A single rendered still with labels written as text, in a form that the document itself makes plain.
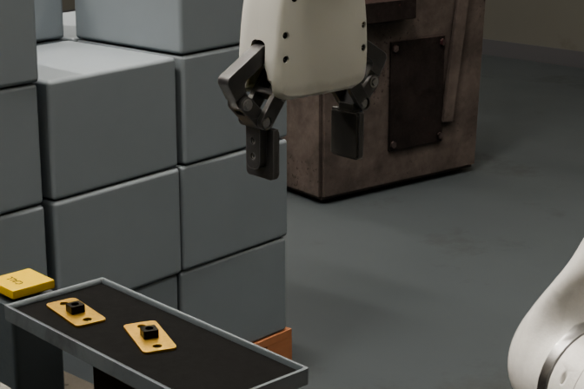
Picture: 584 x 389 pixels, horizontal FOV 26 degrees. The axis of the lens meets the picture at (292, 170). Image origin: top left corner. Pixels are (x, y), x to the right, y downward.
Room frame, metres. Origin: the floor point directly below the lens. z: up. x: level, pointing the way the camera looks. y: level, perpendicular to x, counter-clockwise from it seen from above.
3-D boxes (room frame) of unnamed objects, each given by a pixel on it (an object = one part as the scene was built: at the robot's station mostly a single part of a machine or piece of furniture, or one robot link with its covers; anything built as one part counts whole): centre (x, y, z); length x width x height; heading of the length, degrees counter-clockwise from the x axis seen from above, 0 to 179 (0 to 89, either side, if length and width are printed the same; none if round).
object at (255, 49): (0.94, 0.02, 1.52); 0.08 x 0.01 x 0.06; 132
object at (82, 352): (1.28, 0.16, 1.16); 0.37 x 0.14 x 0.02; 43
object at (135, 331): (1.29, 0.16, 1.17); 0.08 x 0.04 x 0.01; 23
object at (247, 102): (0.94, 0.03, 1.47); 0.03 x 0.03 x 0.07; 42
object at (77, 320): (1.36, 0.25, 1.17); 0.08 x 0.04 x 0.01; 35
